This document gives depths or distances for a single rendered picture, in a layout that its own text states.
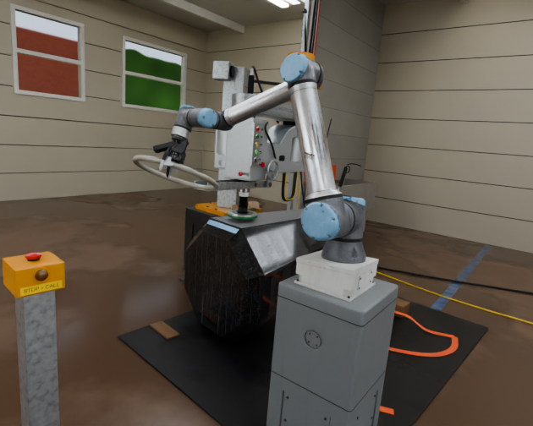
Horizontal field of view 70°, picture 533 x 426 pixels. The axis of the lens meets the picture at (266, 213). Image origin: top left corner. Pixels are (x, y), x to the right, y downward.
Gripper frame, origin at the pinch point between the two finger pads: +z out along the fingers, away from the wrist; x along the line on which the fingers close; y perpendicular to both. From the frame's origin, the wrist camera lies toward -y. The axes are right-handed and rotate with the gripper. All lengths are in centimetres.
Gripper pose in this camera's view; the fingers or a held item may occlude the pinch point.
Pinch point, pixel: (162, 174)
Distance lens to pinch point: 196.3
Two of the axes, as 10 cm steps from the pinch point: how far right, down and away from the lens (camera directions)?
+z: -2.8, 9.5, -1.4
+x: -0.1, 1.4, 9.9
